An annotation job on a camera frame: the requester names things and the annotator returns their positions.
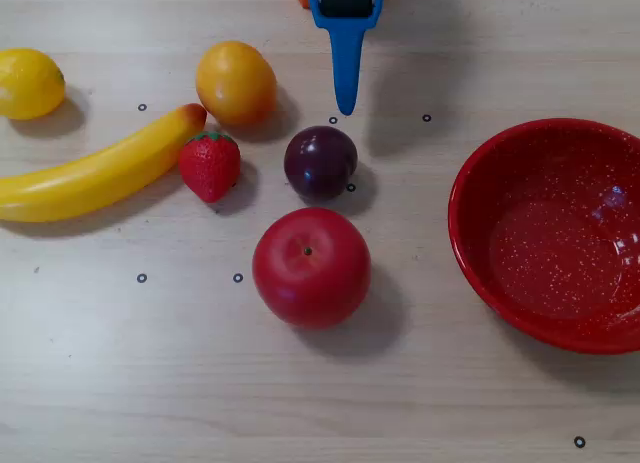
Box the dark purple plastic plum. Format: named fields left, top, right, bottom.
left=283, top=125, right=359, bottom=203

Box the red plastic apple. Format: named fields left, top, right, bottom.
left=251, top=206, right=373, bottom=331

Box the red speckled bowl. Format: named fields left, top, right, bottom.
left=447, top=117, right=640, bottom=356

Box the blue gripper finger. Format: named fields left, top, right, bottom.
left=327, top=29, right=366, bottom=117

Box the orange yellow plastic mango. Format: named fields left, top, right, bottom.
left=195, top=40, right=278, bottom=127

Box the red plastic strawberry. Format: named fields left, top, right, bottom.
left=178, top=131, right=242, bottom=204

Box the yellow plastic lemon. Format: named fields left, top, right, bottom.
left=0, top=47, right=67, bottom=121

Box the yellow plastic banana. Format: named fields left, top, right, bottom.
left=0, top=102, right=208, bottom=223

